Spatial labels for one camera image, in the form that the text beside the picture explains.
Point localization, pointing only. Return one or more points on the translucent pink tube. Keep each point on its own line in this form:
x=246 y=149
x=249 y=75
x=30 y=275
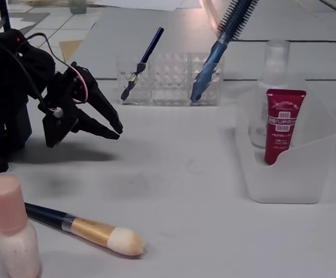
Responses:
x=209 y=13

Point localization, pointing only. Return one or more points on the greenish glass jar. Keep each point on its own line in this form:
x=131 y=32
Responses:
x=77 y=6

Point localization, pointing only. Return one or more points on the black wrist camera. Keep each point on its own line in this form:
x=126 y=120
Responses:
x=56 y=130

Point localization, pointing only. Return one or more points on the black stand pole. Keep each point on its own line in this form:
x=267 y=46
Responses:
x=4 y=14

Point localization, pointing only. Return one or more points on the translucent white plastic bin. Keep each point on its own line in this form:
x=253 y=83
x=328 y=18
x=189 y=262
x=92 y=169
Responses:
x=286 y=185

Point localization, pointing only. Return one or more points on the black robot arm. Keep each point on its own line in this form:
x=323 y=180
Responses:
x=0 y=101

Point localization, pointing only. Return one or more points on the red hand cream tube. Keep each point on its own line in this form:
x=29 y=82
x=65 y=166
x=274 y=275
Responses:
x=283 y=121

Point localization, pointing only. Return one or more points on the pink bottle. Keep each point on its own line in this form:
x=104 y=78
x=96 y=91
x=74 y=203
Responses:
x=14 y=237

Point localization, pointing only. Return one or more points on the clear crystal organizer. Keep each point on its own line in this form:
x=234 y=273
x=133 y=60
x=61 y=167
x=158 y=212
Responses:
x=167 y=87

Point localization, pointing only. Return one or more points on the clear spray bottle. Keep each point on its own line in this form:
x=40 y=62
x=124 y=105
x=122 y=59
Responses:
x=277 y=58

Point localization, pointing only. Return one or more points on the gold ferrule makeup brush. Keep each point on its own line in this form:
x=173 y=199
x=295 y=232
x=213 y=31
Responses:
x=98 y=230

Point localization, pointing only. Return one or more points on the blue round hairbrush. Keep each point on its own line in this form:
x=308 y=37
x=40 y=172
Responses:
x=218 y=49

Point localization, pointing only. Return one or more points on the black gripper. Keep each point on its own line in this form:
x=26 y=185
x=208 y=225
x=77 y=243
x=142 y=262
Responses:
x=90 y=99

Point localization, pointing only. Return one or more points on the tan cardboard piece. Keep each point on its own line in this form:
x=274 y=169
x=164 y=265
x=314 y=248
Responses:
x=70 y=49

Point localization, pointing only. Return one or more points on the dark blue eyeliner pencil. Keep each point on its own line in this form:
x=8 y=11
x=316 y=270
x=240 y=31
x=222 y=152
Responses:
x=153 y=43

